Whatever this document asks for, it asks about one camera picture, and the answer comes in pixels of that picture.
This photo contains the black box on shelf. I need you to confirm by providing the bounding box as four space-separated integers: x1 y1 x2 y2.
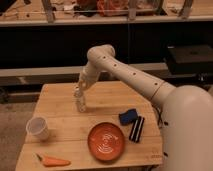
165 45 213 74

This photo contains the wooden table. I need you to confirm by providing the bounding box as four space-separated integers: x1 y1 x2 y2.
16 81 162 171

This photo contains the white plastic cup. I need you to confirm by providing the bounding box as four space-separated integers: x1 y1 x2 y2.
26 117 49 141

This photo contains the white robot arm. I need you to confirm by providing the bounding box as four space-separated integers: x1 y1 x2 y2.
74 44 213 171

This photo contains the orange clutter on shelf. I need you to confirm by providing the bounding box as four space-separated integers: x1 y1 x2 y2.
75 0 129 18

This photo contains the orange round plate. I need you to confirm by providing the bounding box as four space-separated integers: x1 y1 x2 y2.
87 122 125 162

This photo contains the orange carrot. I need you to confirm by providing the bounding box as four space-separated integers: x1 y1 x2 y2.
37 154 71 167

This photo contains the long wooden shelf bench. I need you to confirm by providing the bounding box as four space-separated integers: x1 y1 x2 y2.
0 0 213 79

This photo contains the blue sponge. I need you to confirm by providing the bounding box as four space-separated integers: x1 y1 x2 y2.
119 109 138 125

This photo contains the small clear plastic bottle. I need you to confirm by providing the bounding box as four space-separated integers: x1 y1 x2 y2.
74 86 86 112

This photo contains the black white striped block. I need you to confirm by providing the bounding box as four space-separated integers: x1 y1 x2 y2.
129 116 145 143

